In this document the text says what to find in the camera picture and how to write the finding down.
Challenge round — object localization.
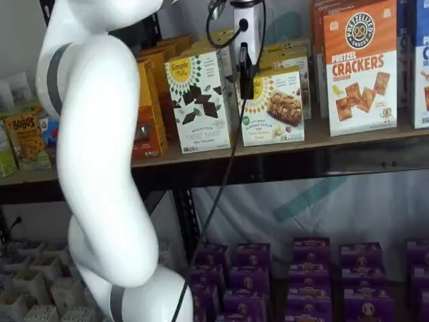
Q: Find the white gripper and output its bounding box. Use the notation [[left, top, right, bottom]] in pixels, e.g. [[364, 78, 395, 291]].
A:
[[233, 5, 265, 99]]

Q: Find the white yellow almond bars box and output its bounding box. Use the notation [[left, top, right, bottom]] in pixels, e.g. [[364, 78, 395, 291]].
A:
[[261, 38, 312, 58], [259, 53, 312, 121], [239, 65, 306, 148]]

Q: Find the orange yellow snack box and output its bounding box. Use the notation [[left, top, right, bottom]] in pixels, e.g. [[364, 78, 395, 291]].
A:
[[132, 58, 169, 160], [139, 33, 194, 135]]

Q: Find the black metal shelf beam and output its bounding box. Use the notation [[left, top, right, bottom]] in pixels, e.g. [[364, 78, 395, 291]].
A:
[[0, 182, 70, 206], [130, 147, 429, 193]]

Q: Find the wooden shelf board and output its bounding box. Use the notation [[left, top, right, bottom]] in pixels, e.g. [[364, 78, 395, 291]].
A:
[[0, 166, 64, 187], [130, 125, 429, 168]]

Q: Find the orange pretzel crackers box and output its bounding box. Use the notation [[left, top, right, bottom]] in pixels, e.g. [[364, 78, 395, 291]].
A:
[[322, 0, 400, 138]]

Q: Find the black perforated shelf upright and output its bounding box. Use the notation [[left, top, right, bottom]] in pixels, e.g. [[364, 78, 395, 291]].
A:
[[171, 186, 203, 269]]

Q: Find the purple Annie's snack box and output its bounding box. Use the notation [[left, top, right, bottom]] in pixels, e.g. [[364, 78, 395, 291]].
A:
[[340, 243, 383, 269], [287, 283, 332, 305], [293, 237, 331, 266], [229, 266, 271, 293], [223, 290, 267, 316], [343, 266, 391, 291], [200, 243, 231, 268], [234, 243, 271, 269], [406, 238, 429, 269], [411, 266, 429, 293], [344, 288, 395, 322], [417, 290, 429, 322], [191, 264, 226, 288], [189, 284, 221, 315], [288, 263, 332, 286], [221, 312, 265, 322], [284, 301, 331, 322]]

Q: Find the blue white cracker box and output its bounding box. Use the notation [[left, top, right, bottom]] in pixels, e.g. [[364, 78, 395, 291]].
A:
[[414, 0, 429, 130]]

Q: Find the blue snack box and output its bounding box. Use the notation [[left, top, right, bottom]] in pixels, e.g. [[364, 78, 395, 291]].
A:
[[38, 113, 62, 168]]

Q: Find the yellow Bobo's snack box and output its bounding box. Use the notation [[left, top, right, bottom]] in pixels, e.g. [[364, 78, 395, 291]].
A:
[[3, 112, 54, 171]]

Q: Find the green snack box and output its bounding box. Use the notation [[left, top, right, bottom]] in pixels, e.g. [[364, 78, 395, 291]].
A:
[[0, 117, 18, 178]]

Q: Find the white pouch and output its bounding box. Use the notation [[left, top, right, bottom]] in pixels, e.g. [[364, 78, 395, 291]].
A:
[[9, 72, 37, 103], [0, 80, 16, 115]]

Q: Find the black power plug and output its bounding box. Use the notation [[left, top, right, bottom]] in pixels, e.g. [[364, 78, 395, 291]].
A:
[[7, 215, 23, 233]]

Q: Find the white paper carton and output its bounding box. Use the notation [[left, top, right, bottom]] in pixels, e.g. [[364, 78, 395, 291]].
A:
[[25, 305, 63, 322], [50, 278, 88, 316]]

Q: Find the black cable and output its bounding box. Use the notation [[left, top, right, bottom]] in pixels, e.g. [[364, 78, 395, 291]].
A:
[[170, 0, 267, 322]]

